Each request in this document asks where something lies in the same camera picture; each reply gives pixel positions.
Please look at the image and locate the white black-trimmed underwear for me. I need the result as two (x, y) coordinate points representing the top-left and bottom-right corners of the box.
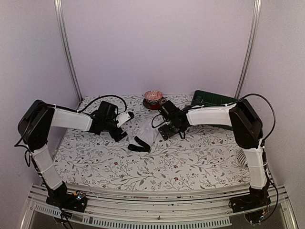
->
(127, 121), (159, 153)

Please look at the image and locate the green divided organizer tray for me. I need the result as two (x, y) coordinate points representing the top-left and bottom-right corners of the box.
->
(191, 90), (236, 106)

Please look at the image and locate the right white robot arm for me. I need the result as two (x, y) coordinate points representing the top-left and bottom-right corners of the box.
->
(158, 97), (268, 208)

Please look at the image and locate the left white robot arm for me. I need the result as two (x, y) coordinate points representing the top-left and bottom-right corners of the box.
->
(15, 100), (134, 207)

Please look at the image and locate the dark red saucer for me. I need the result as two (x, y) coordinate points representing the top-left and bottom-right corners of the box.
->
(142, 97), (167, 110)

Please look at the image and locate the red patterned bowl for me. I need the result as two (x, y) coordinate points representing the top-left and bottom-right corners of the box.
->
(144, 90), (163, 104)

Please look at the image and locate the floral tablecloth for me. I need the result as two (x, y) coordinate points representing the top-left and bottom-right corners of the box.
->
(45, 94), (273, 192)

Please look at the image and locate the striped glass mug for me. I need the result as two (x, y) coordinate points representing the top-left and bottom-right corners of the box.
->
(237, 150), (247, 168)

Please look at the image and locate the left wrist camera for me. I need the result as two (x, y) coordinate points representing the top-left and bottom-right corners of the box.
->
(115, 112), (134, 128)

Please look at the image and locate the front aluminium rail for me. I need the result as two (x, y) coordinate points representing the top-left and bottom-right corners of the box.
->
(20, 183), (298, 229)

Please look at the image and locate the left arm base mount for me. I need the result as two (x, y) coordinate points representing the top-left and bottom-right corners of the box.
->
(46, 182), (88, 213)

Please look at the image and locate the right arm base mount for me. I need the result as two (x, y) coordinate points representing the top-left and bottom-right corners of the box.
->
(228, 187), (271, 213)

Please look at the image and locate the right aluminium frame post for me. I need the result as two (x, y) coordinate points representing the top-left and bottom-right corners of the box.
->
(234, 0), (262, 99)

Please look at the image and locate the aluminium frame post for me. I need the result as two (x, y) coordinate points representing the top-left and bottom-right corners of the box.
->
(54, 0), (83, 102)
(234, 0), (262, 99)

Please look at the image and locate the left aluminium frame post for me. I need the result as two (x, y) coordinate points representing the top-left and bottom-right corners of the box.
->
(54, 0), (83, 102)

